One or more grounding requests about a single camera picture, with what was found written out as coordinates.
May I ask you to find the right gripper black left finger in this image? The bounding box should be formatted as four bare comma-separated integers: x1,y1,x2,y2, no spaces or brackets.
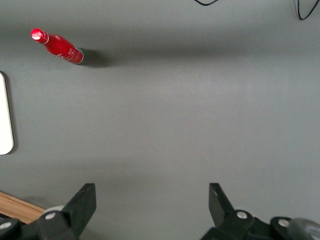
33,183,97,240

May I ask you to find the thin black table cable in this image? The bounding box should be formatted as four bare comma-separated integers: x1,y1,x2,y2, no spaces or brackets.
193,0,219,7
292,0,319,21

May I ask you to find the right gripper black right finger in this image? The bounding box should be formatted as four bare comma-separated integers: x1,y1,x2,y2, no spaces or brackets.
199,182,271,240

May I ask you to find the wooden two-drawer cabinet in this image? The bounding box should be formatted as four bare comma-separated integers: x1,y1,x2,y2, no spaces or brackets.
0,191,45,225

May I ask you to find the white plastic tray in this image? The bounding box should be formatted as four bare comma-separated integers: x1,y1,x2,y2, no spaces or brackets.
0,70,14,156

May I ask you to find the red soda bottle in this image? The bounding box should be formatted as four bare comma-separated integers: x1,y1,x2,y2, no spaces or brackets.
30,27,85,66

